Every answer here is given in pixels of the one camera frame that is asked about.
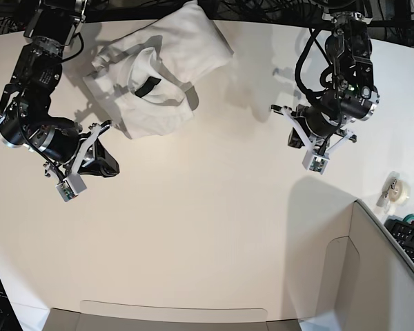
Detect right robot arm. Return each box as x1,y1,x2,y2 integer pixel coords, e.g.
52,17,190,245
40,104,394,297
0,1,119,181

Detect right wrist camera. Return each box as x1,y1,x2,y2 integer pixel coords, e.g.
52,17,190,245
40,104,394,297
56,174,87,202

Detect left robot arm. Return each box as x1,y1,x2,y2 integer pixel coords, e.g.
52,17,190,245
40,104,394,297
271,1,380,173

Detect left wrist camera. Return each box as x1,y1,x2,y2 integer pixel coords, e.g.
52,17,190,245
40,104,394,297
302,151,329,174

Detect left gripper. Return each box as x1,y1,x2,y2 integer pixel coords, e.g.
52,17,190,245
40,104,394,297
270,103,358,156

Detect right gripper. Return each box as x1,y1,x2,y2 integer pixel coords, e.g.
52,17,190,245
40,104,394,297
37,126,120,179

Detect green tape roll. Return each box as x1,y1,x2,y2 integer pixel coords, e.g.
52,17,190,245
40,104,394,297
402,214,414,225

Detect black computer keyboard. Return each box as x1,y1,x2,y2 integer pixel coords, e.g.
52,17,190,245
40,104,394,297
384,217,414,263

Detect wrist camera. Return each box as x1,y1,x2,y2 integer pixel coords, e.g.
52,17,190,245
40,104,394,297
302,151,329,174
56,174,87,202

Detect grey cardboard box right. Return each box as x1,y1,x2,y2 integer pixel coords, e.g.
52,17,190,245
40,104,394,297
294,199,414,331

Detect clear tape dispenser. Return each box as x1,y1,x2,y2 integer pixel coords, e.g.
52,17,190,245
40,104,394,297
376,172,411,215

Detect white printed t-shirt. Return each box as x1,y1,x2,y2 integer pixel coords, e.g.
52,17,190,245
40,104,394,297
83,1,233,139

